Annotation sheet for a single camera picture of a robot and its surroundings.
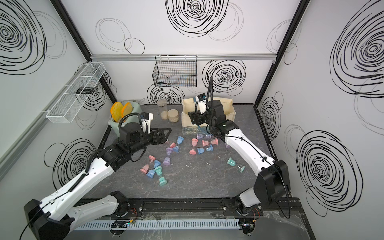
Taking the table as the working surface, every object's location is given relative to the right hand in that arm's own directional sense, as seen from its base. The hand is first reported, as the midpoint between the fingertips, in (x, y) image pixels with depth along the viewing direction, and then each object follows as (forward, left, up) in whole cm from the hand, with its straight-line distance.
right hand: (195, 110), depth 78 cm
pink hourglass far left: (-7, +15, -25) cm, 30 cm away
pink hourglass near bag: (-4, -12, -25) cm, 29 cm away
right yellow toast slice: (+6, +42, -7) cm, 43 cm away
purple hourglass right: (-6, -20, -27) cm, 34 cm away
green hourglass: (-17, -22, -26) cm, 38 cm away
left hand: (-12, +14, -1) cm, 19 cm away
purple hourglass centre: (-17, +17, -25) cm, 35 cm away
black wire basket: (+56, +19, -12) cm, 60 cm away
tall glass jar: (+19, +24, -14) cm, 34 cm away
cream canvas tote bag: (+4, +5, -22) cm, 22 cm away
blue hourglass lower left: (-25, +24, -26) cm, 43 cm away
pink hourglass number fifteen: (-4, +1, -27) cm, 27 cm away
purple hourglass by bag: (+1, -3, -26) cm, 27 cm away
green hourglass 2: (-29, +17, -25) cm, 42 cm away
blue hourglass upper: (-3, +10, -26) cm, 28 cm away
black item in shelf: (+6, +58, +7) cm, 59 cm away
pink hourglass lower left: (-21, +29, -27) cm, 45 cm away
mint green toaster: (+4, +40, -13) cm, 42 cm away
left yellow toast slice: (+6, +48, -8) cm, 49 cm away
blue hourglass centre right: (-9, -3, -26) cm, 28 cm away
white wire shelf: (-4, +63, +5) cm, 64 cm away
